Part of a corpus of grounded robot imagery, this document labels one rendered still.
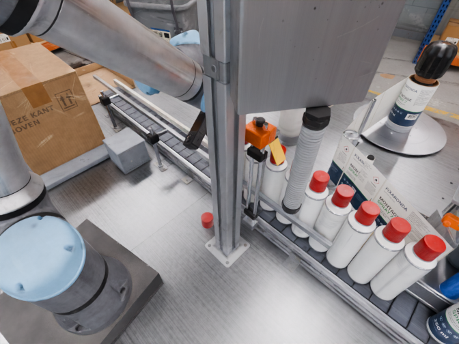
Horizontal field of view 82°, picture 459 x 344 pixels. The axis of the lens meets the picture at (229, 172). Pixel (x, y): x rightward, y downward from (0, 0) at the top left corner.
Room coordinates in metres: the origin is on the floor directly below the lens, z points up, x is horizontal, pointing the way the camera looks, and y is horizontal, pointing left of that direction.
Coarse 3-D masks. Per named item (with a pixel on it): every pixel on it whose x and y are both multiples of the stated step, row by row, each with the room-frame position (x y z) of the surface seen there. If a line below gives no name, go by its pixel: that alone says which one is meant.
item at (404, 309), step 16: (128, 96) 0.99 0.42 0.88; (128, 112) 0.88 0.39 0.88; (160, 128) 0.77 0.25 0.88; (176, 128) 0.77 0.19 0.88; (176, 144) 0.69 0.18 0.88; (192, 160) 0.61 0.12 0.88; (208, 176) 0.54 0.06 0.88; (272, 224) 0.37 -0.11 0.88; (304, 240) 0.32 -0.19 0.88; (320, 256) 0.28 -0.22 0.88; (336, 272) 0.24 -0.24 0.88; (352, 288) 0.21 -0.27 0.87; (368, 288) 0.21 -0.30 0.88; (384, 304) 0.18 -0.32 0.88; (400, 304) 0.18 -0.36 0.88; (416, 304) 0.18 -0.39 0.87; (400, 320) 0.15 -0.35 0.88; (416, 320) 0.15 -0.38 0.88; (416, 336) 0.12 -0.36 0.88
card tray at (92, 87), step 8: (96, 64) 1.34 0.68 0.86; (80, 72) 1.27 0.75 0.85; (88, 72) 1.30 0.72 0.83; (96, 72) 1.30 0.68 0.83; (104, 72) 1.30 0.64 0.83; (112, 72) 1.30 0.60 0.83; (80, 80) 1.22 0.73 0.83; (88, 80) 1.22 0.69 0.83; (104, 80) 1.22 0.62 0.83; (112, 80) 1.22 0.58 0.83; (120, 80) 1.22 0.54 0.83; (128, 80) 1.18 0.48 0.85; (88, 88) 1.14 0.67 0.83; (96, 88) 1.14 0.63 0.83; (104, 88) 1.14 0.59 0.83; (88, 96) 1.07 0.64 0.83; (96, 96) 1.07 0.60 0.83
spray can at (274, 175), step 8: (272, 160) 0.43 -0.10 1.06; (264, 168) 0.44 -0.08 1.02; (272, 168) 0.42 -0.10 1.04; (280, 168) 0.41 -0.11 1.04; (264, 176) 0.43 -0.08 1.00; (272, 176) 0.41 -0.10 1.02; (280, 176) 0.41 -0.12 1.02; (264, 184) 0.42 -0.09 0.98; (272, 184) 0.41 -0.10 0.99; (280, 184) 0.41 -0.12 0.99; (264, 192) 0.42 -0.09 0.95; (272, 192) 0.41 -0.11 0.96; (280, 192) 0.42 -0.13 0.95; (264, 208) 0.41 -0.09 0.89; (272, 208) 0.41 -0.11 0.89
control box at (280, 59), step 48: (240, 0) 0.27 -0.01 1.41; (288, 0) 0.28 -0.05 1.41; (336, 0) 0.29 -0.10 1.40; (384, 0) 0.29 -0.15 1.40; (240, 48) 0.27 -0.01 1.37; (288, 48) 0.28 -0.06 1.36; (336, 48) 0.29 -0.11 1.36; (384, 48) 0.30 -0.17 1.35; (240, 96) 0.27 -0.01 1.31; (288, 96) 0.28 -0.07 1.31; (336, 96) 0.29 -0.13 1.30
